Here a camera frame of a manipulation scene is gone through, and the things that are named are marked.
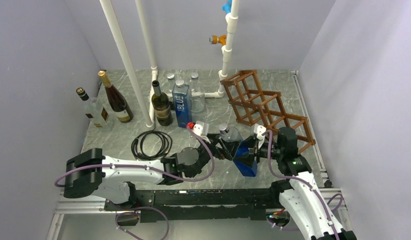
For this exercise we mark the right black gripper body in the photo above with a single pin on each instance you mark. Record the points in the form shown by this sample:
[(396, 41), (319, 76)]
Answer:
[(263, 150)]

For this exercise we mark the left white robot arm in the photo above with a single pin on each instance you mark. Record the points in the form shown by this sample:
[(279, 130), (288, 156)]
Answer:
[(92, 173)]

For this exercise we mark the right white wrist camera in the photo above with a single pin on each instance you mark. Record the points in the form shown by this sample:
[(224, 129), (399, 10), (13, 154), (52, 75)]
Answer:
[(258, 131)]

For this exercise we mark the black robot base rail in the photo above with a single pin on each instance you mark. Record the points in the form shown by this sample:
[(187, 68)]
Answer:
[(205, 204)]

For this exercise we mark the dark green wine bottle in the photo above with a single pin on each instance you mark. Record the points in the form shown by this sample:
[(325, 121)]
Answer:
[(161, 105)]

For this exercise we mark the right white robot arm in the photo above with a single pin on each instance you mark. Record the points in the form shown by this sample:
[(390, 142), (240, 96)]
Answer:
[(296, 190)]

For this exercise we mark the clear glass bottle white cap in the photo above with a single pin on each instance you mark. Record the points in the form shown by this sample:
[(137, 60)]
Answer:
[(171, 78)]

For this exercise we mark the blue label clear bottle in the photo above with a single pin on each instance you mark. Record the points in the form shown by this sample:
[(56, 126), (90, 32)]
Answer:
[(181, 94)]

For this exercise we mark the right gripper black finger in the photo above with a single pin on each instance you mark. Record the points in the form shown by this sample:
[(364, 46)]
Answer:
[(247, 165), (248, 147)]

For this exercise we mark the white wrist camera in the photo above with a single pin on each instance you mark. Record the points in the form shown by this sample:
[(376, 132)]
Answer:
[(258, 131), (200, 129)]

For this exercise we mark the dark red wine bottle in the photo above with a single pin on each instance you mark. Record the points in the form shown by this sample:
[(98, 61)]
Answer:
[(117, 101)]

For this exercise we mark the orange pipe valve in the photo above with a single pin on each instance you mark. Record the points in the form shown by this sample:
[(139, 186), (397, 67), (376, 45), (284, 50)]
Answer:
[(214, 39)]

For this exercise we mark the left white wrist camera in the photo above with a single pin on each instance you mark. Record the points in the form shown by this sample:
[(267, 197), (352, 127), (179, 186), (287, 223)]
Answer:
[(200, 129)]

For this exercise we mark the small clear bottle black cap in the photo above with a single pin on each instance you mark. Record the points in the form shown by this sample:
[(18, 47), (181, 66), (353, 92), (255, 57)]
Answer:
[(95, 111)]

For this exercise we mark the clear square bottle black cap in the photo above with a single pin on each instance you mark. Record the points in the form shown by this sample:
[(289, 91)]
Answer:
[(229, 133)]

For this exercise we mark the brown wooden wine rack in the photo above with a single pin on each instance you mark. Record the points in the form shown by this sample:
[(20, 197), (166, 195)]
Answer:
[(254, 105)]

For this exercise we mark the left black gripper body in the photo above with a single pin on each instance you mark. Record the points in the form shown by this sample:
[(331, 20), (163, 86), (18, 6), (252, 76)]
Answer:
[(204, 154)]

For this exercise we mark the clear glass bottle silver cap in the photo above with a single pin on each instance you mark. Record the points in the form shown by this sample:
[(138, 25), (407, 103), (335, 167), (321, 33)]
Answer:
[(197, 93)]

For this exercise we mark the blue pipe valve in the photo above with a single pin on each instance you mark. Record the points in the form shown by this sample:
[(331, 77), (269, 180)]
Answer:
[(226, 7)]

